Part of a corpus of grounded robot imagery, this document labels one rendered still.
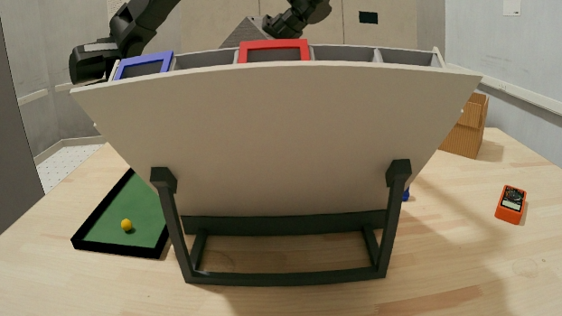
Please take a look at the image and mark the green tray with black rim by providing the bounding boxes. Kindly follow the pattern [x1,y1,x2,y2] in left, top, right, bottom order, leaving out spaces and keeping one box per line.
[70,167,169,259]

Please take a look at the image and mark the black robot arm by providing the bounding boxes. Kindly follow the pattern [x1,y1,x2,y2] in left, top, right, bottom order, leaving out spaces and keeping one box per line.
[69,0,332,86]

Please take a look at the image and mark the yellow marble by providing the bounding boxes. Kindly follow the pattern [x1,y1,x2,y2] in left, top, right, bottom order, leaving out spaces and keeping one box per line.
[121,219,132,231]

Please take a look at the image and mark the white curved cover panel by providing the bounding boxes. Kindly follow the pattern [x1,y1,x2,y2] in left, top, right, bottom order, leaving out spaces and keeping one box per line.
[70,44,483,237]

